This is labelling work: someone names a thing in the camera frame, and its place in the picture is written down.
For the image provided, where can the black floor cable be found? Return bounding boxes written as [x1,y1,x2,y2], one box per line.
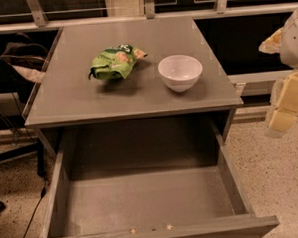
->
[12,180,52,238]

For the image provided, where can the grey top drawer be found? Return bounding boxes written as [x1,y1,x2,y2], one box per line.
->
[41,115,279,238]

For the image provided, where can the metal window railing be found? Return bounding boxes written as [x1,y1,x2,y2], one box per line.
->
[0,0,298,33]

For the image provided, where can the white bowl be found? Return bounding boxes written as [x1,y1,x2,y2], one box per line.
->
[157,55,203,92]

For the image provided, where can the green chip bag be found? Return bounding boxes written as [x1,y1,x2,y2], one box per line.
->
[89,44,147,80]

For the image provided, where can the grey drawer cabinet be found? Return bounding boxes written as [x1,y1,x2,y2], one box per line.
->
[26,17,242,155]

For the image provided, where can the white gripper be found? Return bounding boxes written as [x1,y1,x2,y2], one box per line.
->
[258,7,298,138]

